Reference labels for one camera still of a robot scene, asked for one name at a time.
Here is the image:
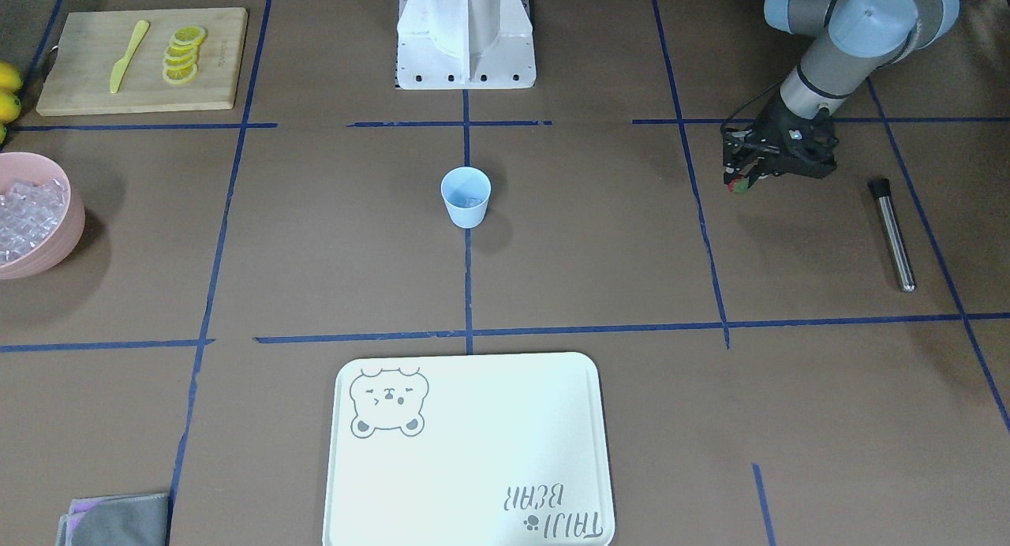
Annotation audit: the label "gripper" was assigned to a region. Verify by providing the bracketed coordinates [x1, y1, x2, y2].
[722, 108, 838, 187]

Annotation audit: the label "red strawberry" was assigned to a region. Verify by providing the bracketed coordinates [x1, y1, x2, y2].
[728, 177, 750, 194]

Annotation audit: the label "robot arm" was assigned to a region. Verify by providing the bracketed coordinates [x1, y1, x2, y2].
[720, 0, 960, 193]

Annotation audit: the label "light blue plastic cup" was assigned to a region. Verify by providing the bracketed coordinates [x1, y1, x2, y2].
[440, 166, 493, 230]

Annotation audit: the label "pink bowl of ice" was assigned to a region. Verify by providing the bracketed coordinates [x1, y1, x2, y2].
[1, 151, 85, 280]

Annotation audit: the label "steel muddler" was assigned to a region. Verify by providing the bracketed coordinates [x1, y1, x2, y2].
[868, 177, 916, 292]

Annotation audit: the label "white pillar with base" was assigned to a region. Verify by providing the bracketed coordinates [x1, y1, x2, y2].
[395, 0, 537, 91]

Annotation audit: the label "cream bear tray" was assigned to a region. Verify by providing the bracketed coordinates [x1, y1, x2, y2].
[321, 352, 616, 545]

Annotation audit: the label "lemon slices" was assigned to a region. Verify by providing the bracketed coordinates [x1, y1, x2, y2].
[162, 25, 207, 85]

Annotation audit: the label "yellow plastic knife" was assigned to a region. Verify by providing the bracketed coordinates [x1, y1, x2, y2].
[108, 20, 149, 94]

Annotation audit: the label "wooden cutting board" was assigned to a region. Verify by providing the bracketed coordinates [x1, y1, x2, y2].
[36, 7, 248, 117]

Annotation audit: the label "grey folded cloth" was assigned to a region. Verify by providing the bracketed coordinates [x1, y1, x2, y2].
[54, 492, 170, 545]

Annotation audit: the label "yellow lemon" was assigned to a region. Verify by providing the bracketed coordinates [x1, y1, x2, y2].
[0, 90, 22, 125]
[0, 61, 23, 93]

